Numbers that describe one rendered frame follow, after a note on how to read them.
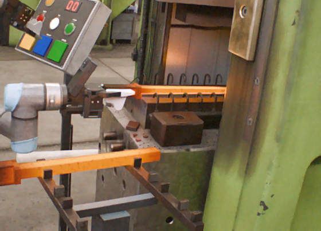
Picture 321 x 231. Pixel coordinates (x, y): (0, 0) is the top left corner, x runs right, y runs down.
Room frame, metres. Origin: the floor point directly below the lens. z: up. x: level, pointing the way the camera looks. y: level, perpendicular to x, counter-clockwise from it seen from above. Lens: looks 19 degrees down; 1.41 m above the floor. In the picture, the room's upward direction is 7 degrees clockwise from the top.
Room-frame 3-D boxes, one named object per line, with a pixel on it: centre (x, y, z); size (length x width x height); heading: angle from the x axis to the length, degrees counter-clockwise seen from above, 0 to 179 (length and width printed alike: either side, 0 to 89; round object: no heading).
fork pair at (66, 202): (0.81, 0.07, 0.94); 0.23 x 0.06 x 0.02; 123
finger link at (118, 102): (1.25, 0.11, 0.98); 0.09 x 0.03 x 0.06; 111
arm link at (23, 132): (1.16, 0.38, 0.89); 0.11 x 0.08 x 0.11; 57
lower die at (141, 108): (1.40, -0.11, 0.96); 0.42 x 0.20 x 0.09; 114
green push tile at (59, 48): (1.63, 0.39, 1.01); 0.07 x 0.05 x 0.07; 49
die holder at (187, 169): (1.35, -0.15, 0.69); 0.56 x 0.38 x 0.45; 114
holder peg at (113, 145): (1.18, 0.10, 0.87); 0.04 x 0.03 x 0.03; 114
